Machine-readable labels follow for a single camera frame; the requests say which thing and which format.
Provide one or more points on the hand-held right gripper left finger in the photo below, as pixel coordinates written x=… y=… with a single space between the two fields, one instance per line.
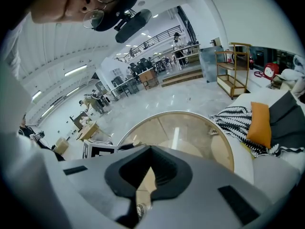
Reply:
x=95 y=175

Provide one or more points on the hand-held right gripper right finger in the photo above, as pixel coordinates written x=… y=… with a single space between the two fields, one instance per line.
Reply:
x=202 y=194

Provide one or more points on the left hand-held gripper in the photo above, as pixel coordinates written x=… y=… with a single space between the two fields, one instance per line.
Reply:
x=97 y=150

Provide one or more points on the small printed container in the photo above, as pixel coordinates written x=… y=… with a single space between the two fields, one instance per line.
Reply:
x=142 y=210

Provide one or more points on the small wooden table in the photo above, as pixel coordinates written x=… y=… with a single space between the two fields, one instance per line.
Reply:
x=89 y=130

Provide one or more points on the cardboard box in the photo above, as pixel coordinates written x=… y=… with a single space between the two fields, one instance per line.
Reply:
x=62 y=145

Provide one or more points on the long white counter table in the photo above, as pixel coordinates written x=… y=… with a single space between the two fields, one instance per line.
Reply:
x=121 y=87

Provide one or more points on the round glass coffee table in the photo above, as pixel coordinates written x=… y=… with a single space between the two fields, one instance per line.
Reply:
x=186 y=137

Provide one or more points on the white sofa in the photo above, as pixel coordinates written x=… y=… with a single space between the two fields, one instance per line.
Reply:
x=269 y=175

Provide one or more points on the wooden cabinet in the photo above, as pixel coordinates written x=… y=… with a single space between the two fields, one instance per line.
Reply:
x=149 y=78

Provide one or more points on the black and white striped blanket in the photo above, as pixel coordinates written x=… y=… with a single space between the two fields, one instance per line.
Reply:
x=234 y=121

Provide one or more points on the group of black office chairs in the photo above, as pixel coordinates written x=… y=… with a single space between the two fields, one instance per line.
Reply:
x=143 y=65

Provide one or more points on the wooden steps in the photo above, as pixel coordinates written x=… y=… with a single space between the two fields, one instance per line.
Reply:
x=183 y=77

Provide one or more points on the orange cushion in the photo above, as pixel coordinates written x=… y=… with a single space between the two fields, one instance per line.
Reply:
x=261 y=125

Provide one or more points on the black metal railing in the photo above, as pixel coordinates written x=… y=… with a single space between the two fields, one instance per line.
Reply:
x=152 y=40

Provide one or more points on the dark grey cushion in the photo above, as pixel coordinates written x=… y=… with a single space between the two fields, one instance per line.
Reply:
x=287 y=120

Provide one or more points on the tall white table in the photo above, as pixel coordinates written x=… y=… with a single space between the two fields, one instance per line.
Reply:
x=188 y=51

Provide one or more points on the grey stone panel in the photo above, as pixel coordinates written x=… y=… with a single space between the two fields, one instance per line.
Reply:
x=209 y=63

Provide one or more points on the wooden shelf cart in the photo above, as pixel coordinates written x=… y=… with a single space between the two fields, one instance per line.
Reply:
x=232 y=68

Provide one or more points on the red round bag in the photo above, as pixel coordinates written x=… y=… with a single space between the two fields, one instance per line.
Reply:
x=270 y=71

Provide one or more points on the dark cola bottle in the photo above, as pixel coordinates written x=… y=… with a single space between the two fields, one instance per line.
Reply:
x=251 y=61

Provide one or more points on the pile of white clothes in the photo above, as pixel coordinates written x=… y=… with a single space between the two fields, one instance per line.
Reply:
x=294 y=76

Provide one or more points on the person's face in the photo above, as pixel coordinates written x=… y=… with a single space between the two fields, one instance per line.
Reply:
x=71 y=1

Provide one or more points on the black head-mounted camera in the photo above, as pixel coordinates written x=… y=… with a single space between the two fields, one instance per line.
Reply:
x=132 y=25

